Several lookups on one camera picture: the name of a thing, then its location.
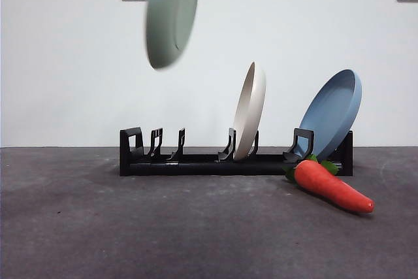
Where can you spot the green plate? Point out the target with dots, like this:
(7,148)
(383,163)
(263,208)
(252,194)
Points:
(166,24)

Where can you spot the cream plate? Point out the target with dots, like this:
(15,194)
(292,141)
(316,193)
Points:
(250,112)

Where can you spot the orange carrot with green leaves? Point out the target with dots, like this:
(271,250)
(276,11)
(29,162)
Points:
(326,187)

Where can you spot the black plate rack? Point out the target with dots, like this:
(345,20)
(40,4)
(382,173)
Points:
(202,168)

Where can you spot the blue plate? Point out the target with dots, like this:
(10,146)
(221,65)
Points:
(330,112)

